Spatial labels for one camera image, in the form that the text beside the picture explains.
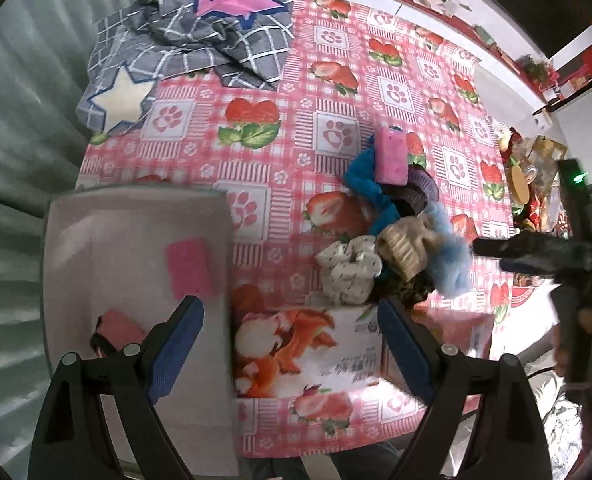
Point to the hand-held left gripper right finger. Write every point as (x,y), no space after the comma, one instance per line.
(405,355)

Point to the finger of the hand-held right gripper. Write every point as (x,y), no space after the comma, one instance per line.
(523,266)
(515,247)

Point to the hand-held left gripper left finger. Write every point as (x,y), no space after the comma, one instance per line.
(176,347)

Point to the light blue fluffy scrunchie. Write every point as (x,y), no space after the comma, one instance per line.
(450,270)

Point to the beige scrunchie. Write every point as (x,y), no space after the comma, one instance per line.
(400,245)

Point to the printed cardboard carton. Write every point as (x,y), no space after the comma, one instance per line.
(296,345)

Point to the white plastic box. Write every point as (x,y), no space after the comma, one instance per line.
(126,240)

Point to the salmon pink sponge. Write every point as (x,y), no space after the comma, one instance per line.
(118,327)

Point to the jar with gold lid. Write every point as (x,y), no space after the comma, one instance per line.
(518,182)

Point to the leopard print scrunchie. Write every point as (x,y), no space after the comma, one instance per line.
(410,290)

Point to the bright pink sponge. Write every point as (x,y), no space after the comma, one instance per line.
(188,270)

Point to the white refrigerator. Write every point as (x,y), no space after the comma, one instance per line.
(583,120)

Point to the white dotted scrunchie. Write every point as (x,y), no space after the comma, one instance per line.
(348,270)

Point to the purple scrunchie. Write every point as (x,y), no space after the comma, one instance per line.
(420,187)

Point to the teal scrunchie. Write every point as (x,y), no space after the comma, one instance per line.
(365,175)

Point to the silver foil sheet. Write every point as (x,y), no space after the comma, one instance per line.
(560,430)

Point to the pink strawberry checked tablecloth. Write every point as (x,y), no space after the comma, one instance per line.
(301,85)

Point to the grey plaid star blanket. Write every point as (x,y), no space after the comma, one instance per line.
(201,45)

